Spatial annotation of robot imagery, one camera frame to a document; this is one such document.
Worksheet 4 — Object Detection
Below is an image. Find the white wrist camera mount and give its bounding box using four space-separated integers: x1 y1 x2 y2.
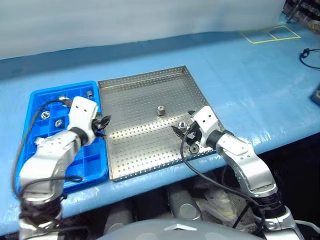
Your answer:
191 105 222 148
66 96 99 146

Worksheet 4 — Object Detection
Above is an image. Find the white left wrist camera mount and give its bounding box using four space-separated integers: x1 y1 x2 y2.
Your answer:
66 96 99 146

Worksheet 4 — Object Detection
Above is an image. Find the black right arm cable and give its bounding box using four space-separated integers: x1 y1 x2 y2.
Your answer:
180 129 268 240

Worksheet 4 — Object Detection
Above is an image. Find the white cable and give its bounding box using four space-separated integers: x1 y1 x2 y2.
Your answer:
294 219 320 233

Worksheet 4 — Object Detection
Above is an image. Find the dark grey flat block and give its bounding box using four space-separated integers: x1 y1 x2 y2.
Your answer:
310 83 320 105

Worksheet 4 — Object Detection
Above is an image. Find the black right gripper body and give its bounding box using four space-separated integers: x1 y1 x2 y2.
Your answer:
184 121 202 147

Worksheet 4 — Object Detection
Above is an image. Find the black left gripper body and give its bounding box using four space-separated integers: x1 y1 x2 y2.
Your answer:
91 117 107 138

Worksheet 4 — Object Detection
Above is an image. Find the blue compartment tray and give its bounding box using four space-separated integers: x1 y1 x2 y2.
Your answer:
15 80 109 193

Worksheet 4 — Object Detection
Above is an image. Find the silver robot torso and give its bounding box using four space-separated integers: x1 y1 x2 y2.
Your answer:
97 219 266 240

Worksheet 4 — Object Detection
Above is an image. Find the dark cluttered equipment pile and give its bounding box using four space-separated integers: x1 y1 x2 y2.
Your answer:
281 0 320 32

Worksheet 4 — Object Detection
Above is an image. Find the crumpled white plastic wrap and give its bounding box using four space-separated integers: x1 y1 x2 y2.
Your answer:
197 184 251 226

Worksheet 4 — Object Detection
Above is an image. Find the grey rounded cylinder shape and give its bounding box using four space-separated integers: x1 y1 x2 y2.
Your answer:
166 184 203 221
103 204 135 235

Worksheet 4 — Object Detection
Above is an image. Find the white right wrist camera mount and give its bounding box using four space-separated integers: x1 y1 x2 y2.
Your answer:
191 105 222 148

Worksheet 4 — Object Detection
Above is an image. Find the yellow tape rectangle marking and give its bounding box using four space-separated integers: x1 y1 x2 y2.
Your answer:
240 25 302 45

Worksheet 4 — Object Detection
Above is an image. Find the thin black loose cable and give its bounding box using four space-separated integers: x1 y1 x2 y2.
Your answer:
299 47 320 70

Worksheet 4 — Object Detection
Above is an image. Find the perforated steel tray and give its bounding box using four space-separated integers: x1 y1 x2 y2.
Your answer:
96 65 221 183

